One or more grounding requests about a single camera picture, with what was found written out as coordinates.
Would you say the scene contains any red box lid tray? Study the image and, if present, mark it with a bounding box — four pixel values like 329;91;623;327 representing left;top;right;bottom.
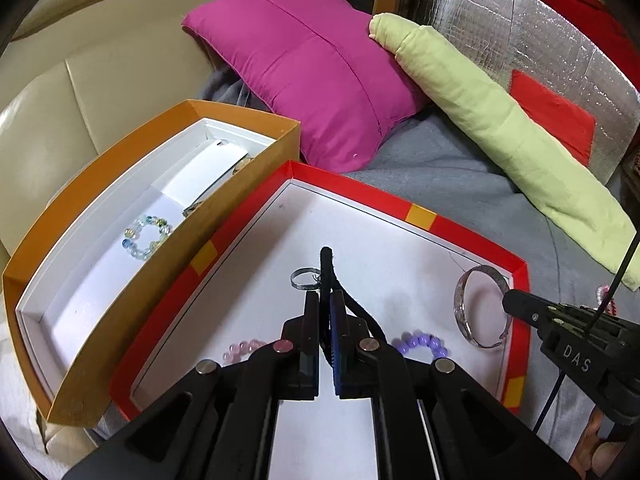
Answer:
110;162;530;418

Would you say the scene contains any person's right hand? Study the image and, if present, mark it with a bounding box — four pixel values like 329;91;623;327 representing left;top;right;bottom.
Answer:
568;408;639;479

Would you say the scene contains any light green bolster pillow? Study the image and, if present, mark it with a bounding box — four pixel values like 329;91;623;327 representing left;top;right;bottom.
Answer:
369;13;636;272

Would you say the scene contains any black cable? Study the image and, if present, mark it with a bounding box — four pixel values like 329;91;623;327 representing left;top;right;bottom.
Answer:
530;231;640;436

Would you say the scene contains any red fabric behind panel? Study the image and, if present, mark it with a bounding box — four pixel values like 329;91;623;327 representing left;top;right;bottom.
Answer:
540;0;640;89

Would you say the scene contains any clear pink crystal bracelet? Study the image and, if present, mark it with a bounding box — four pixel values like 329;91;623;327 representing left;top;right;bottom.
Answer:
594;284;622;317

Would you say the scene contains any beige leather sofa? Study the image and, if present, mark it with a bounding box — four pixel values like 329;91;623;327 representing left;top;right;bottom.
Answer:
0;0;266;480

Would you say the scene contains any silver foil insulation panel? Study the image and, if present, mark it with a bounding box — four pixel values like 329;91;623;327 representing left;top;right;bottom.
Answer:
424;0;639;183

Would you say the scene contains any orange jewelry box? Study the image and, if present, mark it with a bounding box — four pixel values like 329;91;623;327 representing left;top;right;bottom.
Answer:
2;100;300;427

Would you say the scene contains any silver bangle bracelet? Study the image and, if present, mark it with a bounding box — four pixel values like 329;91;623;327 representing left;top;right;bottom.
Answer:
452;264;513;350

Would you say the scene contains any small silver ring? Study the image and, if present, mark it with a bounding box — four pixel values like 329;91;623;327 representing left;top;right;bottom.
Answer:
290;266;322;292

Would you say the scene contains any grey bed blanket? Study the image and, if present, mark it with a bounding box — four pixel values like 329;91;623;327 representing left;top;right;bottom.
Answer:
196;64;613;458

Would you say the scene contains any pink bead bracelet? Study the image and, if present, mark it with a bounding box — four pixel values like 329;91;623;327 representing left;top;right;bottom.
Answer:
220;338;269;366

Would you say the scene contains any pastel glass bead bracelet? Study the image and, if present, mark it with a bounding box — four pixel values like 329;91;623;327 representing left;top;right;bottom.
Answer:
121;213;174;261

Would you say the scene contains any magenta square pillow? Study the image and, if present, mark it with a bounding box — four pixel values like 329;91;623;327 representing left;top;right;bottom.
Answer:
182;0;427;174

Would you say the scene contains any red small cushion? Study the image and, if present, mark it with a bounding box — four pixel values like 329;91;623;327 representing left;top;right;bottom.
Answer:
509;70;596;167

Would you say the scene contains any purple bead bracelet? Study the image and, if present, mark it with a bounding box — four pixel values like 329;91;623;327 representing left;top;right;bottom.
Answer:
391;330;450;361

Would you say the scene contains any black loop hair tie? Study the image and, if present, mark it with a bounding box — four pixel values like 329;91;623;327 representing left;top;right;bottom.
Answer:
319;245;388;361

